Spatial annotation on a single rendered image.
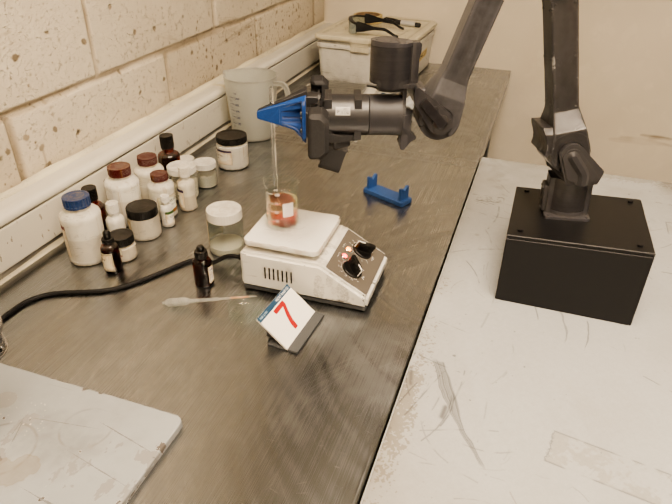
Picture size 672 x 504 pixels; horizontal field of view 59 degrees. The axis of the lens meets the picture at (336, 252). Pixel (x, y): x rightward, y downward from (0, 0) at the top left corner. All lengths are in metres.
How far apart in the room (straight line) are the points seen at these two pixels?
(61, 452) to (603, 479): 0.58
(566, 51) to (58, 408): 0.78
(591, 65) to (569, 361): 1.47
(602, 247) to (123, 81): 0.93
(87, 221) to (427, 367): 0.57
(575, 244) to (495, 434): 0.30
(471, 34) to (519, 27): 1.33
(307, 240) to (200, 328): 0.20
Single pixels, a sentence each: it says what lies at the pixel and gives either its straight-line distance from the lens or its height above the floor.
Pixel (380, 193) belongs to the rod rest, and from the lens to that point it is 1.20.
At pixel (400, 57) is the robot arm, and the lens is 0.82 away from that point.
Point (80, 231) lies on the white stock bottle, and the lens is 1.02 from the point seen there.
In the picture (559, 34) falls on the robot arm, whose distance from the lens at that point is 0.87.
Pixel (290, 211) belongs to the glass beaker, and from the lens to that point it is 0.89.
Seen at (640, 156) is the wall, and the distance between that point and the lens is 2.30.
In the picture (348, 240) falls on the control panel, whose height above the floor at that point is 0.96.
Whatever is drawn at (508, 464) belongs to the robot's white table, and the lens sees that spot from 0.72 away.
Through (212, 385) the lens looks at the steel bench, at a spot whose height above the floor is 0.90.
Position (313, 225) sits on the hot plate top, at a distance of 0.92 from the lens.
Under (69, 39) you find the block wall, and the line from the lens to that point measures 1.18.
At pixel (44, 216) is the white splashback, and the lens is 1.10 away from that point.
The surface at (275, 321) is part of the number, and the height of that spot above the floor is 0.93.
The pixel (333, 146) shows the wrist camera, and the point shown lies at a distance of 0.85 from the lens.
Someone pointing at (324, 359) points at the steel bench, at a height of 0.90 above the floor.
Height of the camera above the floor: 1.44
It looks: 32 degrees down
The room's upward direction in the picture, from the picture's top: 1 degrees clockwise
